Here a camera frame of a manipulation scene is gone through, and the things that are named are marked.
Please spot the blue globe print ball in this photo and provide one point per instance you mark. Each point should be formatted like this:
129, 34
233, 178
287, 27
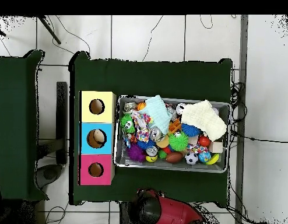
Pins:
204, 156

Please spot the brown toy football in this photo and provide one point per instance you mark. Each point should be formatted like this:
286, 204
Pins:
174, 157

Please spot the purple spiky ball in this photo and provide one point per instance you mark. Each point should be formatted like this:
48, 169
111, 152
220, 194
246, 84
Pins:
135, 153

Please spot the short black tripod leg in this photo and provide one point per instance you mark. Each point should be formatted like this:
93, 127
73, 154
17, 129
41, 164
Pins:
0, 32

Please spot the small green fuzzy eyed toy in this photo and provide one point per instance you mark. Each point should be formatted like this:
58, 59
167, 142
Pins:
125, 121

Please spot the dark green table cloth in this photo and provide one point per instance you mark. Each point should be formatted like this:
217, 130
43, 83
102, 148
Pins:
158, 79

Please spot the long black tripod leg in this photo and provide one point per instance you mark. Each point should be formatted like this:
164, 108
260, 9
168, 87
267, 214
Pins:
49, 29

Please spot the green covered side table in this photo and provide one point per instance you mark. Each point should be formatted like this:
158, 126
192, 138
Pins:
15, 116

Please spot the colourful heart print cloth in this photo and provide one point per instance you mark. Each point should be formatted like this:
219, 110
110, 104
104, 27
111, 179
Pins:
142, 133

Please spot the black and white soccer ball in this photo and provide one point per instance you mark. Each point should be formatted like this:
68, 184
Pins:
191, 158

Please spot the grey oval floor object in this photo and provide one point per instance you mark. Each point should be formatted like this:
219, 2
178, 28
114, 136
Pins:
49, 173

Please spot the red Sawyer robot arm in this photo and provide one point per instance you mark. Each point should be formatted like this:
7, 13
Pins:
176, 214

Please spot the black flat panel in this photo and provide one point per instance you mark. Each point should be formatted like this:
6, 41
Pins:
62, 116

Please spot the cream waffle cloth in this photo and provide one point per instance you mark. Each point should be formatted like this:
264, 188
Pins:
204, 119

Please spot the silver drink can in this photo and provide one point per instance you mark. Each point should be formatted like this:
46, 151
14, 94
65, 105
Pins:
156, 134

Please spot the large green fuzzy eyed toy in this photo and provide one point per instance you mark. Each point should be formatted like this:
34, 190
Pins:
179, 141

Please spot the wooden box with three holes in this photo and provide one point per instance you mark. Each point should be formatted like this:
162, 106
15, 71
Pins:
109, 140

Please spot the light blue waffle cloth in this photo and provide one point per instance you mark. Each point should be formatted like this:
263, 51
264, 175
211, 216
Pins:
158, 114

